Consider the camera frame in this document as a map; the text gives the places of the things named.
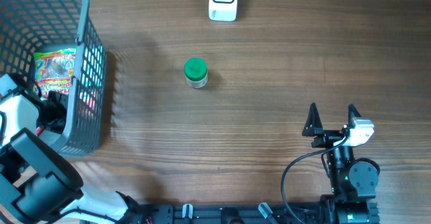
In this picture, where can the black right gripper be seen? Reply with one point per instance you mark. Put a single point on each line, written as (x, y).
(314, 127)

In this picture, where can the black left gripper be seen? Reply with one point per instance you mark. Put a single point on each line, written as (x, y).
(57, 125)

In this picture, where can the Haribo gummy candy bag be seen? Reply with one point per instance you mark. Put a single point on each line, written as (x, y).
(53, 71)

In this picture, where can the green-lidded Knorr jar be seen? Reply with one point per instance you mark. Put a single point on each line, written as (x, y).
(196, 72)

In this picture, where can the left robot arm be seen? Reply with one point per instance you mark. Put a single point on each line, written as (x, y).
(37, 184)

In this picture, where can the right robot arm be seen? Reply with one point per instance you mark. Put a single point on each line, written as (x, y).
(353, 180)

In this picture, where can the white barcode scanner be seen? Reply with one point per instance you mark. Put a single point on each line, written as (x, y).
(223, 10)

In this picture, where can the grey plastic shopping basket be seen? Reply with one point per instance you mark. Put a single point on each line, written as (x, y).
(31, 26)

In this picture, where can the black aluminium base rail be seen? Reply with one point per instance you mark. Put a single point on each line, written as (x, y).
(232, 214)

